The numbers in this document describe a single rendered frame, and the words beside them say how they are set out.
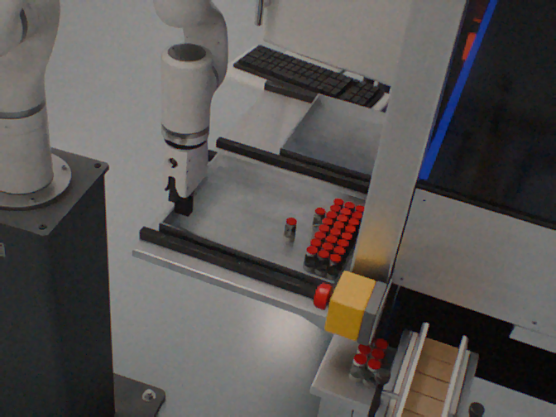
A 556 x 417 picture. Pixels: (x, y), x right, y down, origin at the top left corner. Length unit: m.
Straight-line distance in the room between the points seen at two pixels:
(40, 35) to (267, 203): 0.53
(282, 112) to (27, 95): 0.64
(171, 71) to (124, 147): 1.97
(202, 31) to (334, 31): 0.90
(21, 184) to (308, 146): 0.62
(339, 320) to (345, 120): 0.76
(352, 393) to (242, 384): 1.13
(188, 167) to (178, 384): 1.10
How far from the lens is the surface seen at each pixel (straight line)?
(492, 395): 1.34
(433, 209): 1.11
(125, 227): 2.81
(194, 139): 1.31
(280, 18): 2.24
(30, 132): 1.49
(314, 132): 1.76
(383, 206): 1.13
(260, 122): 1.78
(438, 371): 1.23
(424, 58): 1.00
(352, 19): 2.14
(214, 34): 1.32
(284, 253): 1.42
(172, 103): 1.28
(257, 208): 1.51
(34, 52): 1.47
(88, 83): 3.64
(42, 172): 1.56
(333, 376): 1.24
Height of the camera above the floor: 1.83
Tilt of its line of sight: 39 degrees down
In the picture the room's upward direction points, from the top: 8 degrees clockwise
